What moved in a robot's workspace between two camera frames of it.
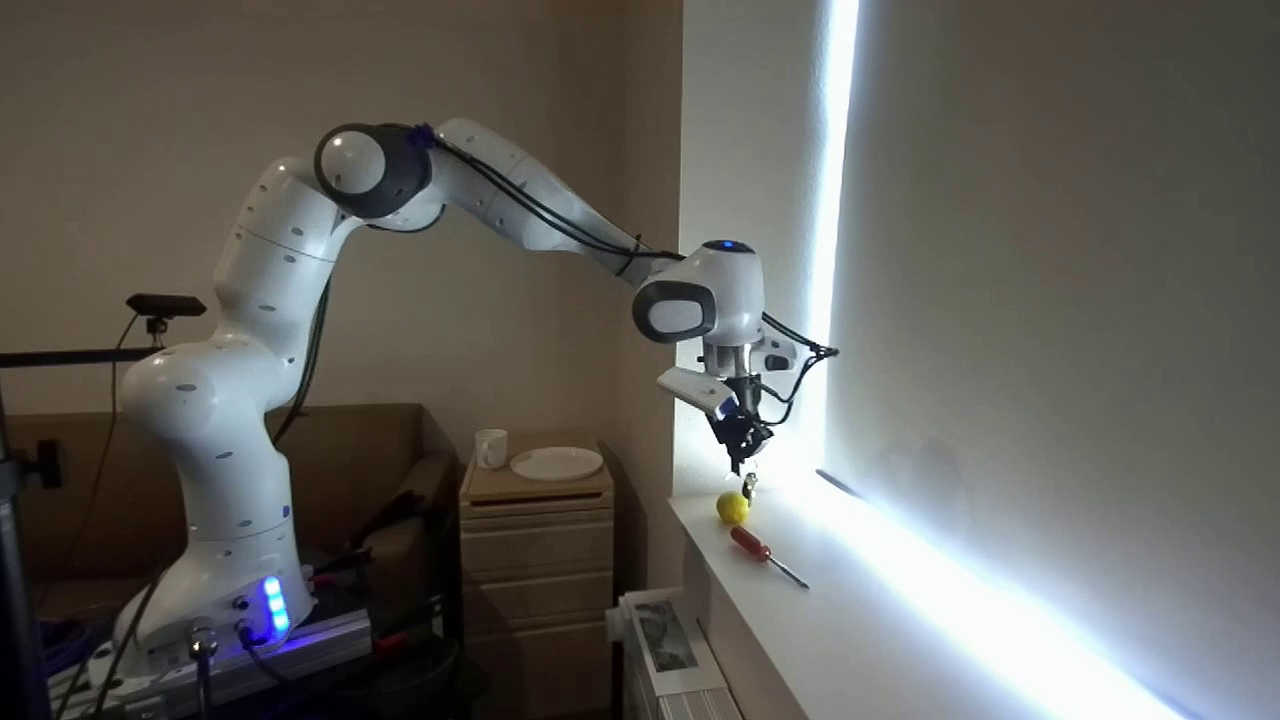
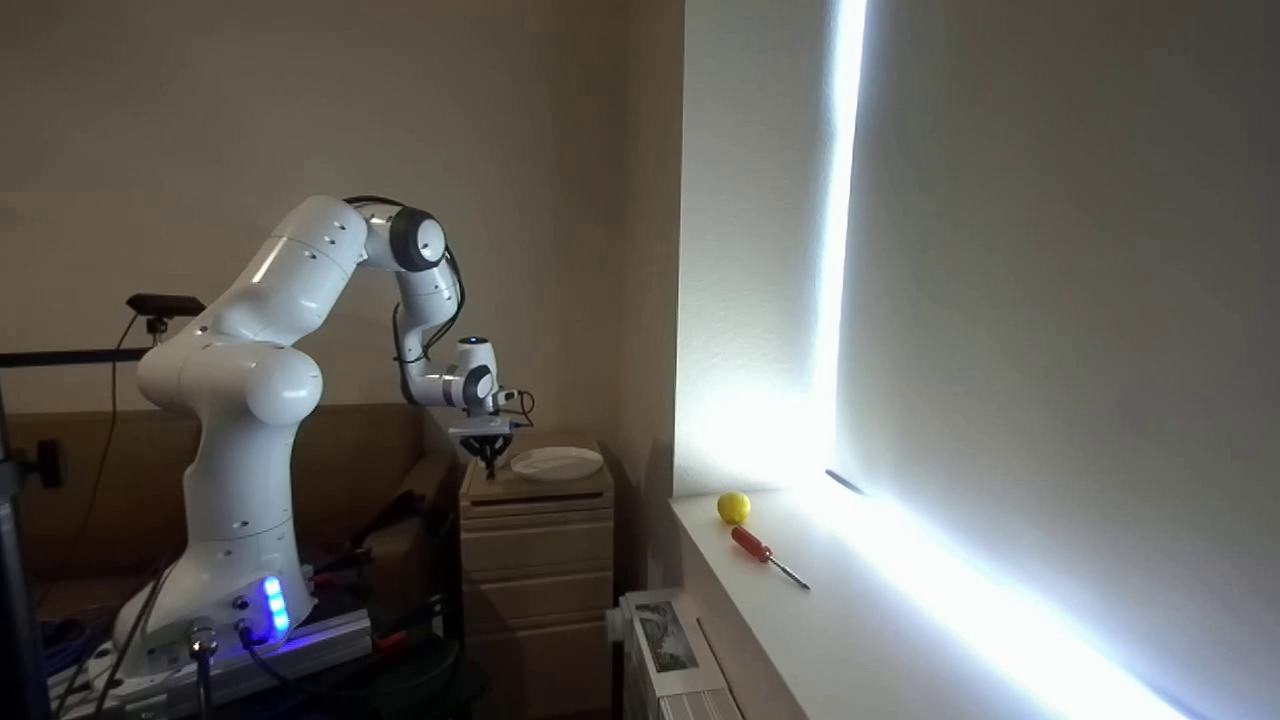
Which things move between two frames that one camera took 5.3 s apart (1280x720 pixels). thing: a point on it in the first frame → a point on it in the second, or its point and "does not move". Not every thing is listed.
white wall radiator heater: (665, 661) does not move
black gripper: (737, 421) → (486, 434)
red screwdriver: (761, 549) does not move
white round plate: (558, 463) does not move
